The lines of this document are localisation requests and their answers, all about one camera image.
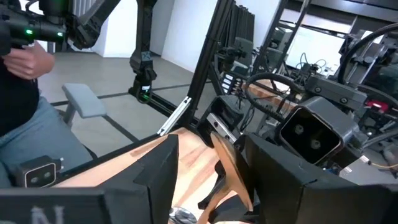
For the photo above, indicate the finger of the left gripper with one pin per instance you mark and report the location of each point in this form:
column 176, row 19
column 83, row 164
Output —
column 233, row 214
column 209, row 197

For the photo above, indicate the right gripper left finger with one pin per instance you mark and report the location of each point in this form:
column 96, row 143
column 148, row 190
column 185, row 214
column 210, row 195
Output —
column 149, row 193

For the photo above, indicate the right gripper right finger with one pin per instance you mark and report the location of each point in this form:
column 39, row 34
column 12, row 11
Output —
column 280, row 193

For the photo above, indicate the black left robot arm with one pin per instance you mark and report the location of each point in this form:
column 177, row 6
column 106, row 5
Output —
column 335, row 90

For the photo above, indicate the grey padded seat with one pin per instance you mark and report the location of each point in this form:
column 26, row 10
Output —
column 84, row 99

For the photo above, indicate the person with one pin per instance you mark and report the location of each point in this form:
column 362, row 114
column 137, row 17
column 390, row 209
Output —
column 31, row 140

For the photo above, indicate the person's hand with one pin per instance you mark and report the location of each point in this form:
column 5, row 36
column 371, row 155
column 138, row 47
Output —
column 28, row 62

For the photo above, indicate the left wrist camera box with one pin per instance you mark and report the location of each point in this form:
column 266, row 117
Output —
column 311, row 140

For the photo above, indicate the small grey camera box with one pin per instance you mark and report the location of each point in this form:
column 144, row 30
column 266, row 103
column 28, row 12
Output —
column 40, row 174

